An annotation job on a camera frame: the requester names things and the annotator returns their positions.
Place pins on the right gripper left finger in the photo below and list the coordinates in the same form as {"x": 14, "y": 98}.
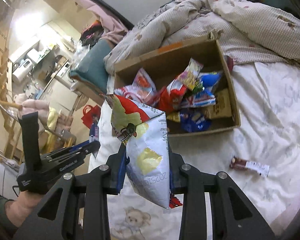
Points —
{"x": 76, "y": 206}

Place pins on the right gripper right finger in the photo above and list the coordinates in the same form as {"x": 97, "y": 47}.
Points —
{"x": 233, "y": 214}

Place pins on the brown white snack bar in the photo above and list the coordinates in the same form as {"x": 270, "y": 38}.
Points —
{"x": 241, "y": 164}

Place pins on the blue white milk packet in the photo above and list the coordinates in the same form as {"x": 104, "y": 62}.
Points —
{"x": 94, "y": 138}

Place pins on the white chips bag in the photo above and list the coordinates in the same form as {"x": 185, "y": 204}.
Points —
{"x": 143, "y": 131}

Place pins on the red cartoon snack bag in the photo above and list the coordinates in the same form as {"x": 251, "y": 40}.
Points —
{"x": 171, "y": 96}

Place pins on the blue union jack bag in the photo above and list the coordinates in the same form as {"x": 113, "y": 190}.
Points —
{"x": 201, "y": 99}

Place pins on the left hand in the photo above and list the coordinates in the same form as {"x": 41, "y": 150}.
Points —
{"x": 18, "y": 210}

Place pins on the blue snack bag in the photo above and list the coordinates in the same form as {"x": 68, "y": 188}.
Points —
{"x": 194, "y": 121}

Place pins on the pink puffy jacket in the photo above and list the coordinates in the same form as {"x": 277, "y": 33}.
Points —
{"x": 32, "y": 106}

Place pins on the gold snack packet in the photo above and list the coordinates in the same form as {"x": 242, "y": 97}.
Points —
{"x": 174, "y": 116}

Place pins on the red shopping bag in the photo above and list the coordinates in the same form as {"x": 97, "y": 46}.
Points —
{"x": 89, "y": 114}

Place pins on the white floral bed sheet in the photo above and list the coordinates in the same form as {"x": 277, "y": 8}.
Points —
{"x": 268, "y": 97}

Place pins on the tan peanut snack packet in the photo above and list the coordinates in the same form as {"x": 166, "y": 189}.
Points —
{"x": 221, "y": 108}

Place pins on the colourful candy packet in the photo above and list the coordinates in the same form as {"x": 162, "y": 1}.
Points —
{"x": 189, "y": 75}

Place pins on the red white snack bag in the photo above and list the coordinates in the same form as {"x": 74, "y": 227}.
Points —
{"x": 142, "y": 90}

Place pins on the teal headboard cushion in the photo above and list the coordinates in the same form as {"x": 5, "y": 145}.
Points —
{"x": 91, "y": 69}

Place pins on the brown cardboard box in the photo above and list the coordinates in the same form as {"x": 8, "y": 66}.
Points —
{"x": 165, "y": 64}

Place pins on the pink curtain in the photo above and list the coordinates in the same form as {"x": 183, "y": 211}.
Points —
{"x": 114, "y": 29}

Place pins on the beige checkered quilt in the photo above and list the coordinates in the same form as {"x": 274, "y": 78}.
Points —
{"x": 246, "y": 31}

